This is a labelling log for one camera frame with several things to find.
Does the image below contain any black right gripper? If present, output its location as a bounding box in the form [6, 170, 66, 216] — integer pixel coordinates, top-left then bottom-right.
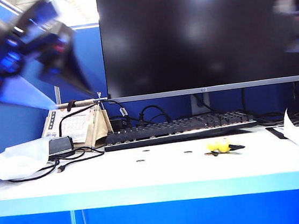
[271, 0, 299, 56]

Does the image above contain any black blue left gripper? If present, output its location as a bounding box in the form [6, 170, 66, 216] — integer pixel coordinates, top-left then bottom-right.
[0, 18, 97, 114]

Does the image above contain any yellow doll figurine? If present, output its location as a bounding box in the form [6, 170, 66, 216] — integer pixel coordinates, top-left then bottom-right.
[206, 135, 247, 157]

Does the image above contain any wooden rod with metal clips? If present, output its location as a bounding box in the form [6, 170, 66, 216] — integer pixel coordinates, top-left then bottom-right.
[54, 90, 109, 111]

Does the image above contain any beige desk calendar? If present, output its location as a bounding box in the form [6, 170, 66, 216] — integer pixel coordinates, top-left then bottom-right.
[38, 96, 115, 154]

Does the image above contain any black power adapter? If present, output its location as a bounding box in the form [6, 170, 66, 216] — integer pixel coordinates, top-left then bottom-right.
[47, 135, 75, 156]
[110, 116, 128, 130]

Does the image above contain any white plastic bag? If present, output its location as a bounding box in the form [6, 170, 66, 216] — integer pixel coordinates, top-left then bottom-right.
[0, 135, 57, 182]

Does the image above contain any large black computer monitor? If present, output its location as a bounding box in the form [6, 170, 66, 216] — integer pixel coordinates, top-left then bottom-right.
[95, 0, 299, 104]

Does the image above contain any black mechanical keyboard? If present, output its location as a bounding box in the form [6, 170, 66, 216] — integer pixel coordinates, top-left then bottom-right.
[101, 108, 259, 153]

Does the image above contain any grey monitor stand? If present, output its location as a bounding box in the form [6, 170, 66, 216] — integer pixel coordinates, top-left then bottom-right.
[189, 92, 211, 117]

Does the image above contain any white partition post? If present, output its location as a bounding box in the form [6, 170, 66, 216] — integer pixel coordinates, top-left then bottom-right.
[54, 85, 62, 105]

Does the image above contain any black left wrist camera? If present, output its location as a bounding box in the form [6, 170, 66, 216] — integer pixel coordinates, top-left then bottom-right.
[4, 0, 62, 35]

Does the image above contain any black cable with ferrite bead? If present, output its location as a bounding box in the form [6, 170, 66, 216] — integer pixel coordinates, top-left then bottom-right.
[56, 97, 130, 139]

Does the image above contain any black cable with usb plug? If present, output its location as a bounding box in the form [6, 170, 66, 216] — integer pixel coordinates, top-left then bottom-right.
[55, 144, 108, 173]

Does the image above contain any black looped cable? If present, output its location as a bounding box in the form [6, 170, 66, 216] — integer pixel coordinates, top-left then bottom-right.
[0, 157, 62, 185]

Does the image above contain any black monitor cable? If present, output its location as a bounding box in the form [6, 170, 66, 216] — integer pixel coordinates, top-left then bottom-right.
[240, 84, 285, 128]

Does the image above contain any black coiled cable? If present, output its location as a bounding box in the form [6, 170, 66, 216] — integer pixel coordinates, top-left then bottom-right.
[137, 102, 172, 127]

